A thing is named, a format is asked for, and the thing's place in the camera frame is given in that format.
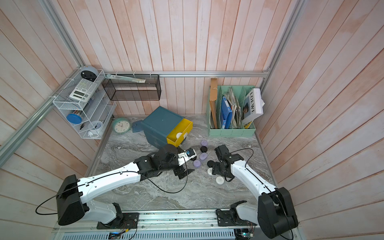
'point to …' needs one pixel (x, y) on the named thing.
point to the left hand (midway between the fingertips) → (188, 163)
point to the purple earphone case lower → (196, 163)
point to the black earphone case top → (203, 149)
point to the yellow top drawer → (185, 126)
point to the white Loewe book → (253, 106)
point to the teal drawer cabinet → (159, 124)
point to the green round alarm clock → (122, 126)
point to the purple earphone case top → (204, 142)
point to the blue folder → (226, 114)
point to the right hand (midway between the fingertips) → (220, 170)
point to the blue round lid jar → (74, 119)
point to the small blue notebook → (137, 126)
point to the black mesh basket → (120, 90)
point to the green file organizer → (235, 95)
